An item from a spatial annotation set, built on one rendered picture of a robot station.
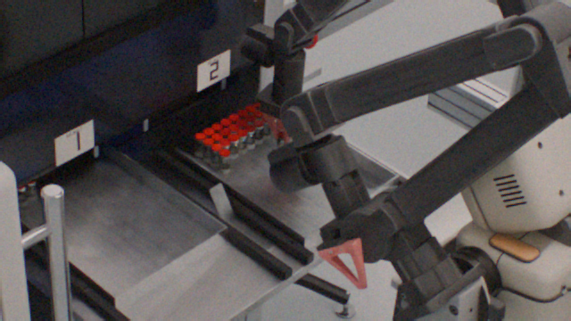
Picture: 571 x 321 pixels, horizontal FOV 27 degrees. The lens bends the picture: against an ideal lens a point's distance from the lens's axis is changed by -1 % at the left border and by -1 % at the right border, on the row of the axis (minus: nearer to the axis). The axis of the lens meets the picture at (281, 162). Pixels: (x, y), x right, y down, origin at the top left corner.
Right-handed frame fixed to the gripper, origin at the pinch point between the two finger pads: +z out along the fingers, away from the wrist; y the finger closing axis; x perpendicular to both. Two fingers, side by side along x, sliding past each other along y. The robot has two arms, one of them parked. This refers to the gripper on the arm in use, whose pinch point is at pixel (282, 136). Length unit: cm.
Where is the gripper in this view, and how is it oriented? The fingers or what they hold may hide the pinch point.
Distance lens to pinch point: 232.9
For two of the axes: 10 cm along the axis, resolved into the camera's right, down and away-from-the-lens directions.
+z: -0.8, 7.8, 6.2
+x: -4.9, 5.2, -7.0
